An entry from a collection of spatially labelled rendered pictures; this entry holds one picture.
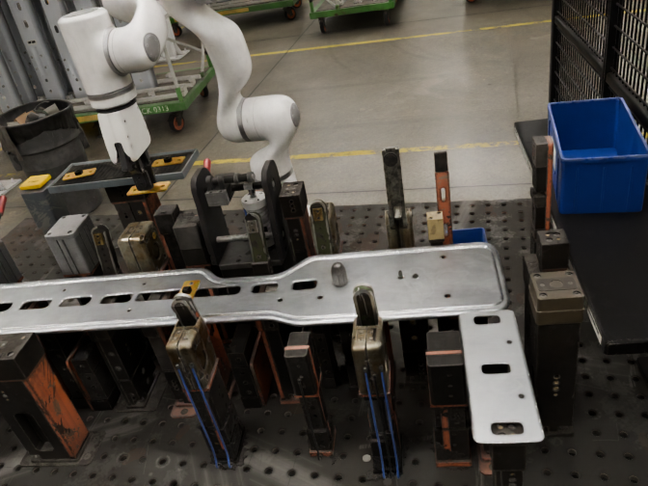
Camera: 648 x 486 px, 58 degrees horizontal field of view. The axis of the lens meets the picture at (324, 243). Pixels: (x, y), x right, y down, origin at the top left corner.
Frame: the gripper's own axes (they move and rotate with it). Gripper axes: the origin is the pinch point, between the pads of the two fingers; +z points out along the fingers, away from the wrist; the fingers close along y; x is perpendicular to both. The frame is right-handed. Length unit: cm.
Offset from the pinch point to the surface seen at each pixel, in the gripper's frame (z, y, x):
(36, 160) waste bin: 79, -223, -182
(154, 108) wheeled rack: 100, -359, -155
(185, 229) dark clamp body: 20.7, -13.4, -1.8
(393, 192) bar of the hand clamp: 16, -11, 48
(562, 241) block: 20, 7, 78
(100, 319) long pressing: 27.5, 9.0, -16.9
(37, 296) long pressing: 27.3, -1.7, -37.7
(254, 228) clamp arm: 20.2, -9.9, 15.7
